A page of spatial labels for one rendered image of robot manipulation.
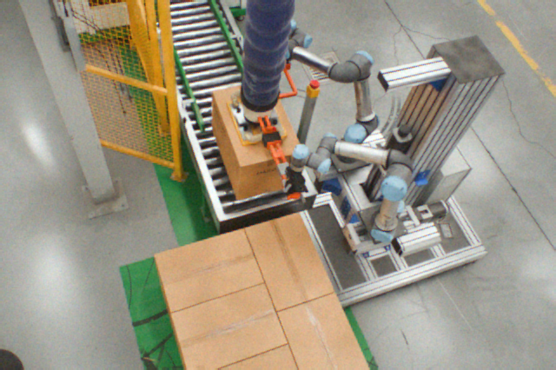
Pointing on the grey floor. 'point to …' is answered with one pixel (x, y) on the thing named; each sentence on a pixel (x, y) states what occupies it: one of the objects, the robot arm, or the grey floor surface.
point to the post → (307, 114)
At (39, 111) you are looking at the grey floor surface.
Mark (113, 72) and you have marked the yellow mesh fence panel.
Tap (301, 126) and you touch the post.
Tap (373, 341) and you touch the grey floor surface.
